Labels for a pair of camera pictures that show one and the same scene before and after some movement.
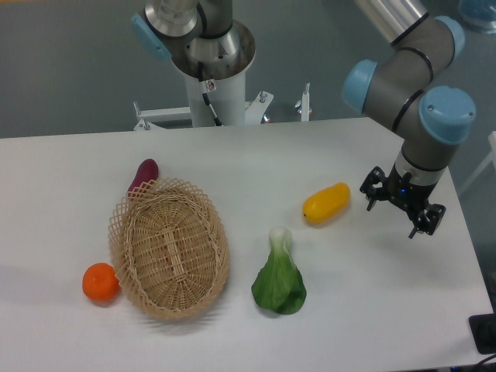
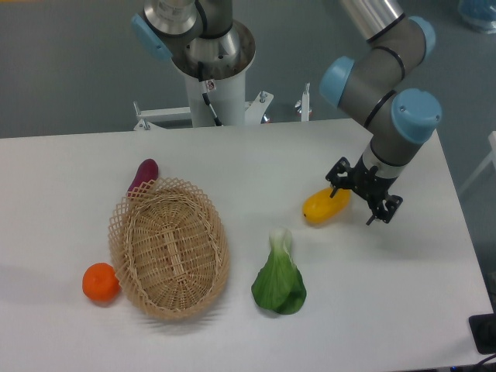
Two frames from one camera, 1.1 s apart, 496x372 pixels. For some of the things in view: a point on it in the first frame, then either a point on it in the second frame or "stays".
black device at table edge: x=483 y=331 stays
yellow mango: x=327 y=204 stays
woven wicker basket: x=170 y=249 stays
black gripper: x=409 y=195 → x=367 y=183
